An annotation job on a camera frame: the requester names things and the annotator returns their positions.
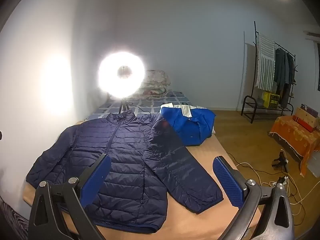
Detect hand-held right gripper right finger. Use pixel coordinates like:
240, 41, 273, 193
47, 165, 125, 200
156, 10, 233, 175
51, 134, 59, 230
212, 156, 294, 240

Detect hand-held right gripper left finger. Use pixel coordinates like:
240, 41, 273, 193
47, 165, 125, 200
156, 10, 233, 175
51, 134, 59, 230
28, 154, 112, 240

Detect navy puffer jacket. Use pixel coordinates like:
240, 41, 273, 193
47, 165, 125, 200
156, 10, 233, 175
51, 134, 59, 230
26, 110, 224, 233

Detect dark hanging clothes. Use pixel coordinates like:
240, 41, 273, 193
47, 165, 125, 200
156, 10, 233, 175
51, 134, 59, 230
273, 47, 296, 108

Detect black metal clothes rack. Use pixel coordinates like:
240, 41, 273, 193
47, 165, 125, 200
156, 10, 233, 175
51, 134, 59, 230
241, 21, 299, 124

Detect white power strip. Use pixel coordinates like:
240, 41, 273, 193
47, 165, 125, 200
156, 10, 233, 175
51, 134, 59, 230
271, 177, 288, 188

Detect black tool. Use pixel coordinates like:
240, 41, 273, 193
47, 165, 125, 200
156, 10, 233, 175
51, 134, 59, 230
272, 151, 289, 173

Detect bright blue jacket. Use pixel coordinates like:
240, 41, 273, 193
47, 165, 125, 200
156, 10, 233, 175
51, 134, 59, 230
159, 103, 217, 147

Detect black light tripod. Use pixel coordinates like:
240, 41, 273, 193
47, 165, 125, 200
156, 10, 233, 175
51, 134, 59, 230
119, 98, 130, 115

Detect orange table cloth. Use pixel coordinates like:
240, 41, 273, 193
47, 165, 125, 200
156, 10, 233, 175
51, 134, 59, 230
269, 115, 320, 178

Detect grey storage box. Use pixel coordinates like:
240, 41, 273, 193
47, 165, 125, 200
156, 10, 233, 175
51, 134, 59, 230
306, 152, 320, 178

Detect yellow plastic crate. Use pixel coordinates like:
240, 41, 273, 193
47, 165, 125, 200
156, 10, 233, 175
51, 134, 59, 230
262, 91, 280, 109

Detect red flat box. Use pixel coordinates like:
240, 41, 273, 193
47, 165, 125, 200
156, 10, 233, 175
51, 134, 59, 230
294, 116, 315, 133

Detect yellow cardboard box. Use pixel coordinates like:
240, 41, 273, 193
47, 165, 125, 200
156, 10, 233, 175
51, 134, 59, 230
295, 107, 320, 128

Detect dark patterned box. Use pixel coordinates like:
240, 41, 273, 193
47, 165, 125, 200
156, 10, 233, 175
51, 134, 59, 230
301, 103, 319, 118

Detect folded floral quilt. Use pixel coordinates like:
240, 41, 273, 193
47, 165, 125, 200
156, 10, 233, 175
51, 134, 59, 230
139, 69, 172, 98

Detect striped towel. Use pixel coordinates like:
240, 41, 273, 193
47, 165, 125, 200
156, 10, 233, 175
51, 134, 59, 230
255, 33, 276, 90

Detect dark window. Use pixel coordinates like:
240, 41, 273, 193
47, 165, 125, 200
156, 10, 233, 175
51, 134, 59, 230
312, 39, 320, 92

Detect white cable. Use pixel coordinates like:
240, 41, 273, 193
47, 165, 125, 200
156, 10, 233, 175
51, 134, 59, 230
235, 162, 313, 216

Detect ring light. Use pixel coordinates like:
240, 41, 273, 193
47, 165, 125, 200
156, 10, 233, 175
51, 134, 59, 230
98, 52, 146, 99

